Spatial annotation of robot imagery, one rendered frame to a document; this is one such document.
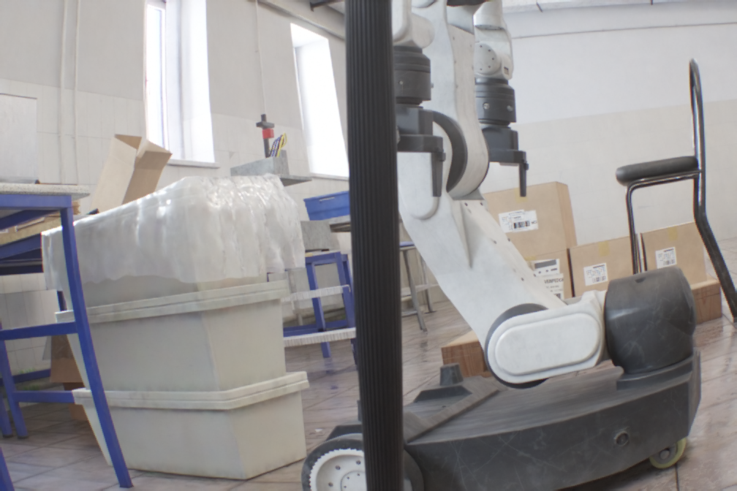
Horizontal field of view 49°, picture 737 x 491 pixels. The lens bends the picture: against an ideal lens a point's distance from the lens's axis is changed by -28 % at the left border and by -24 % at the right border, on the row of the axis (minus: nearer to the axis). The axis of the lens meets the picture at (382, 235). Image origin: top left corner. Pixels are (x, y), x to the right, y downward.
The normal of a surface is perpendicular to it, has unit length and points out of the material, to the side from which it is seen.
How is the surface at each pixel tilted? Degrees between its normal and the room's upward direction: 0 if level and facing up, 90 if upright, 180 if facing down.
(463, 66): 100
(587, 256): 90
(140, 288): 96
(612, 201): 90
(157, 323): 96
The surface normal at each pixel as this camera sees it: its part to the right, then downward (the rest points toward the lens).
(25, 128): 0.95, -0.17
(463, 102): 0.91, 0.01
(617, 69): -0.26, 0.01
